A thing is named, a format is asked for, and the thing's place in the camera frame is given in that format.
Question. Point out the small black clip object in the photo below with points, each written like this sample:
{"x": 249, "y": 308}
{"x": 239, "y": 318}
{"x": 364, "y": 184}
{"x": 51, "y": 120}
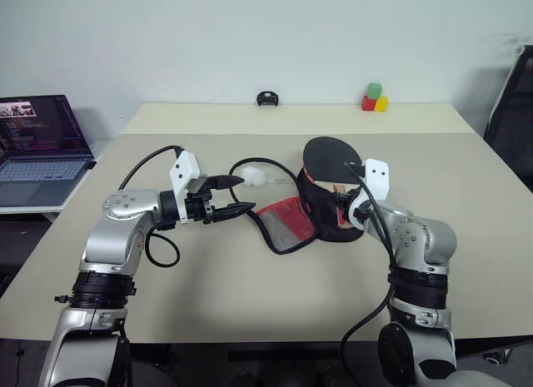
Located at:
{"x": 267, "y": 99}

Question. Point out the black red paddle case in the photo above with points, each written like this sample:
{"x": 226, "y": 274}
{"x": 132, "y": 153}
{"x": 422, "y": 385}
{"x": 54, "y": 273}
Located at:
{"x": 320, "y": 212}

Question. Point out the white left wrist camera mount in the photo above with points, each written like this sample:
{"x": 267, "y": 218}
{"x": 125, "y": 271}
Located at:
{"x": 185, "y": 166}

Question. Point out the yellow cube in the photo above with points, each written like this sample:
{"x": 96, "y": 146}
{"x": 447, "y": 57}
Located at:
{"x": 382, "y": 104}

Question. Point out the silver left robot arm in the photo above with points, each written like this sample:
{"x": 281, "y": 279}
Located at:
{"x": 121, "y": 233}

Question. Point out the black office chair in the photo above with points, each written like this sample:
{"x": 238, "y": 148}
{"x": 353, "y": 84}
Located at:
{"x": 516, "y": 125}

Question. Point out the chair caster wheel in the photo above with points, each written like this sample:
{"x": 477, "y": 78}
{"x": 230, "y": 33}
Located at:
{"x": 496, "y": 357}

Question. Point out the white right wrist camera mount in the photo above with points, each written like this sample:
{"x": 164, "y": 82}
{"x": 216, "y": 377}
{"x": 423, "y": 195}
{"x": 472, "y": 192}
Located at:
{"x": 377, "y": 177}

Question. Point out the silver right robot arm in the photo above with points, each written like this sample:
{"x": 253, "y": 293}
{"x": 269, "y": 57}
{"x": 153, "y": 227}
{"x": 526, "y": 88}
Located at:
{"x": 416, "y": 237}

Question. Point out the white table tennis ball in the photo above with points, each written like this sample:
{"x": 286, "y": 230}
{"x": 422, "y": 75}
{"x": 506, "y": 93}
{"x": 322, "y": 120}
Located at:
{"x": 255, "y": 177}

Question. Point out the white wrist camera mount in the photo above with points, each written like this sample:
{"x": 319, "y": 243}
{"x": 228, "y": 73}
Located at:
{"x": 377, "y": 177}
{"x": 185, "y": 166}

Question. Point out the open grey laptop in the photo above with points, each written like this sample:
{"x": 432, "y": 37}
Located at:
{"x": 37, "y": 154}

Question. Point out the red cube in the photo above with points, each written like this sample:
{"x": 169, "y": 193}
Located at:
{"x": 368, "y": 103}

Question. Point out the green cube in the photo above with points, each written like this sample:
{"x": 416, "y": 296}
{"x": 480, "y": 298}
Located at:
{"x": 375, "y": 90}

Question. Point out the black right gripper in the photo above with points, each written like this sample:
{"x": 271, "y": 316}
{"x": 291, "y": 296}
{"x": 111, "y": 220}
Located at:
{"x": 349, "y": 199}

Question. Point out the black table tennis paddle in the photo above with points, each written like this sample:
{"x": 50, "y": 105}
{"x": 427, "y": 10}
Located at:
{"x": 329, "y": 158}

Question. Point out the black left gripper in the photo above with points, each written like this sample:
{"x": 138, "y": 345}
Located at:
{"x": 202, "y": 208}

